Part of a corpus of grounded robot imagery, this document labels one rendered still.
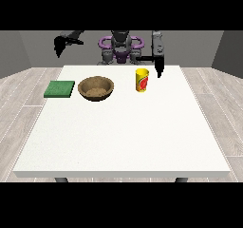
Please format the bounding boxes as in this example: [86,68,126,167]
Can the grey robot trunk purple rings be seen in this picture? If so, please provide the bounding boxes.
[96,30,146,67]

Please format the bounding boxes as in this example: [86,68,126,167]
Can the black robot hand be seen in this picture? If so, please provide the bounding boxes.
[135,54,165,80]
[53,35,84,59]

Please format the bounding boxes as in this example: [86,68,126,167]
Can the yellow cup with melon print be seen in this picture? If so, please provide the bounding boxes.
[135,67,150,93]

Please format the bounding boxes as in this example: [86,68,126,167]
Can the green square pad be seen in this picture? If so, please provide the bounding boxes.
[43,80,76,99]

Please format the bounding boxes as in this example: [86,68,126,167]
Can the brown wooden bowl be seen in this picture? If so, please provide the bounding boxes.
[77,75,115,103]

